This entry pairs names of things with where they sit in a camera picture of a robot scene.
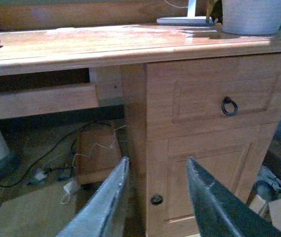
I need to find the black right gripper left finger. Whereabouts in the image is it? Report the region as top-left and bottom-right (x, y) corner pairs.
(57, 157), (130, 237)

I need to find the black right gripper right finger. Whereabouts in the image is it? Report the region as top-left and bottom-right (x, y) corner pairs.
(186, 157), (281, 237)

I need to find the wooden cabinet door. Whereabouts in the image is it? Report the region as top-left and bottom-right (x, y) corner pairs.
(146, 123), (277, 237)

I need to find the black round door knob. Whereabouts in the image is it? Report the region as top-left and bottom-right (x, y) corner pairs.
(150, 195), (163, 205)

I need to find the small wooden rolling stand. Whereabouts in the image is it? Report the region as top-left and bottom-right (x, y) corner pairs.
(74, 122), (122, 185)

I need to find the white plug adapter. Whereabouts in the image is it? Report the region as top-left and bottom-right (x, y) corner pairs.
(35, 170), (47, 181)

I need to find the wooden drawer front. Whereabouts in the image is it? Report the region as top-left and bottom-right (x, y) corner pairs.
(146, 53), (281, 140)

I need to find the wooden desk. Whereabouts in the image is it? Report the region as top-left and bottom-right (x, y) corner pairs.
(0, 25), (281, 227)

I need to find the wooden keyboard tray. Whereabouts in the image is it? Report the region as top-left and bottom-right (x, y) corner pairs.
(0, 83), (100, 119)

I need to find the white lamp base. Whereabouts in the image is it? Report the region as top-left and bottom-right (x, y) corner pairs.
(157, 0), (214, 26)

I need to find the grey ribbed plant pot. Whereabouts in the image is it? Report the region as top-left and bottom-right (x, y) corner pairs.
(222, 0), (281, 36)

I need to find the white thin cable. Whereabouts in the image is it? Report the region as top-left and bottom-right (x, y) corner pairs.
(71, 125), (127, 171)

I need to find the black cable on floor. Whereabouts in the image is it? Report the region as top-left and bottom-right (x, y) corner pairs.
(0, 120), (114, 188)

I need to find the black ring drawer pull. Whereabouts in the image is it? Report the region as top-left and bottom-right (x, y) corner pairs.
(221, 96), (239, 117)

